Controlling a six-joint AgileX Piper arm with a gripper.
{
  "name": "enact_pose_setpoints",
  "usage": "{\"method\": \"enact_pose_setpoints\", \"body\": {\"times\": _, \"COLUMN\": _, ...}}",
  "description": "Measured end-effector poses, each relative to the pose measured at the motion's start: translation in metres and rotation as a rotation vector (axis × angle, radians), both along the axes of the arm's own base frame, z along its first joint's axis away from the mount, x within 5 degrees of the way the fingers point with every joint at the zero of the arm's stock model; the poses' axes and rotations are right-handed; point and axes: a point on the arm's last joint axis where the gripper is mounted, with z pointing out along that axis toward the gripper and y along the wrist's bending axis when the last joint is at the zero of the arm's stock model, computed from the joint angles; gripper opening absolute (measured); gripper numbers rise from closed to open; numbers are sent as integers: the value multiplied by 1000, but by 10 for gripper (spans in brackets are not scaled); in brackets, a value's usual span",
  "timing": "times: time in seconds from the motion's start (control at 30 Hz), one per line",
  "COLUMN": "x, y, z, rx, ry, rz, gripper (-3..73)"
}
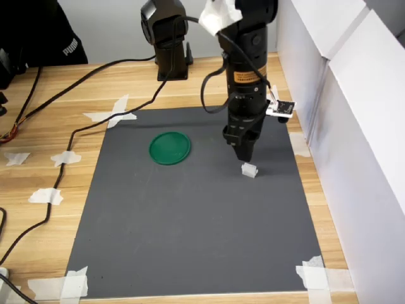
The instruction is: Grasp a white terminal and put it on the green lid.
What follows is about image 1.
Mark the person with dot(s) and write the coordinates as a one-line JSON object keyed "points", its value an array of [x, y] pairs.
{"points": [[38, 31]]}

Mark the black device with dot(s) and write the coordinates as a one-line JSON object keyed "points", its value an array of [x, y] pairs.
{"points": [[4, 69]]}

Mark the round green lid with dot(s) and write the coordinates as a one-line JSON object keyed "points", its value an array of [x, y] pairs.
{"points": [[169, 147]]}

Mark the small camera circuit board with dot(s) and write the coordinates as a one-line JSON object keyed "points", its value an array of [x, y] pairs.
{"points": [[281, 107]]}

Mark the small black object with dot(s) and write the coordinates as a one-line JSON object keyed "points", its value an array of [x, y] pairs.
{"points": [[2, 103]]}

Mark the white tape wad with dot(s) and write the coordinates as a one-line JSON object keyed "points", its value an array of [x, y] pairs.
{"points": [[221, 16]]}

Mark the dark grey mat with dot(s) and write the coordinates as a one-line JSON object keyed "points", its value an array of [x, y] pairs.
{"points": [[190, 221]]}

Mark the white partition panel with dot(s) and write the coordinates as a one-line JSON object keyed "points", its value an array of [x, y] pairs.
{"points": [[364, 158], [297, 63]]}

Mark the white tape piece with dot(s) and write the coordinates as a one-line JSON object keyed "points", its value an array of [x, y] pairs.
{"points": [[64, 158], [17, 158], [300, 145], [44, 196]]}

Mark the small white plastic terminal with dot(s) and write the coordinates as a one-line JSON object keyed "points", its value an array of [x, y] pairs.
{"points": [[249, 171]]}

